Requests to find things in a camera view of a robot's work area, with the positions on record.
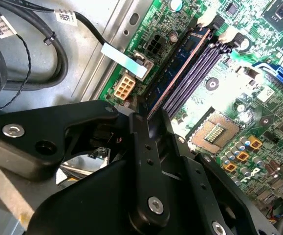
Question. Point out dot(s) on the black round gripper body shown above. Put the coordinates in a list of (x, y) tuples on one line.
[(94, 208)]

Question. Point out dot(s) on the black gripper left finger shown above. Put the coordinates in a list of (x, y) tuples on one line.
[(58, 120)]

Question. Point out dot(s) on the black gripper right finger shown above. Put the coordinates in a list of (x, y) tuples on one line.
[(200, 178)]

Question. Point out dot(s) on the blue RAM stick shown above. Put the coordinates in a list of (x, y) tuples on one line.
[(173, 73)]

